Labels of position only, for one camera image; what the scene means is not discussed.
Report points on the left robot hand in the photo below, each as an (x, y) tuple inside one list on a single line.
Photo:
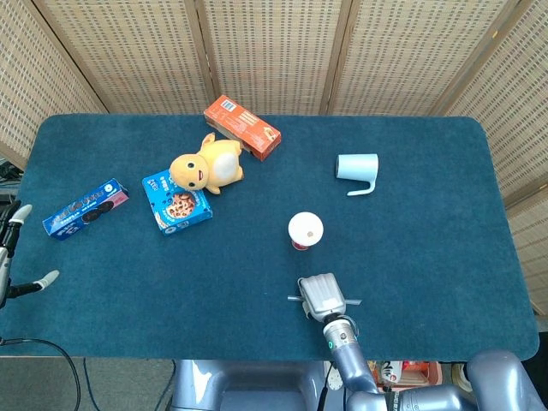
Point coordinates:
[(5, 265)]

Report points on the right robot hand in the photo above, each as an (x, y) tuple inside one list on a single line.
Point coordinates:
[(323, 295)]

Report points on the translucent drinking straw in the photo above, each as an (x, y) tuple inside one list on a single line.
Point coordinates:
[(353, 302)]

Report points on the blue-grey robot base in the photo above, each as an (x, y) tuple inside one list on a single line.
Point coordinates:
[(257, 385)]

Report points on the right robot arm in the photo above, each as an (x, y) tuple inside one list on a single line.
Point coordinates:
[(355, 368)]

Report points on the red paper cup white lid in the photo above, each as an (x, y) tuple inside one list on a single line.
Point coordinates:
[(305, 228)]

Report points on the black equipment beside table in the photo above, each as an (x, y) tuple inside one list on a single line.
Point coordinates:
[(8, 180)]

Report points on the white oval device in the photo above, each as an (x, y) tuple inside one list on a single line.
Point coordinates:
[(335, 381)]

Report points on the blue Oreo box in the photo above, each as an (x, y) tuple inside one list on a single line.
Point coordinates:
[(85, 207)]

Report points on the blue felt table mat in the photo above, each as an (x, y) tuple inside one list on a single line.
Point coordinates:
[(192, 291)]

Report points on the pink storage basket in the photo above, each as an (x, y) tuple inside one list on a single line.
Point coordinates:
[(424, 379)]

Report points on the light blue mug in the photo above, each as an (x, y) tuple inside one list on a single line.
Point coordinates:
[(357, 166)]

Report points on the light sneaker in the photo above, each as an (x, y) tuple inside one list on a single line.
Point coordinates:
[(460, 377)]

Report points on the blue cookie box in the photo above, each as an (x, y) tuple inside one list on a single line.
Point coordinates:
[(182, 212)]

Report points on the yellow plush toy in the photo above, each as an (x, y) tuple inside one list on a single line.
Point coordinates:
[(188, 171)]

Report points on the woven folding screen panel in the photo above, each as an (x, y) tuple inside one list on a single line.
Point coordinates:
[(128, 55), (406, 55), (274, 55), (34, 77), (514, 107)]

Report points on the orange snack box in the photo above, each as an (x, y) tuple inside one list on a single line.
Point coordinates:
[(240, 122)]

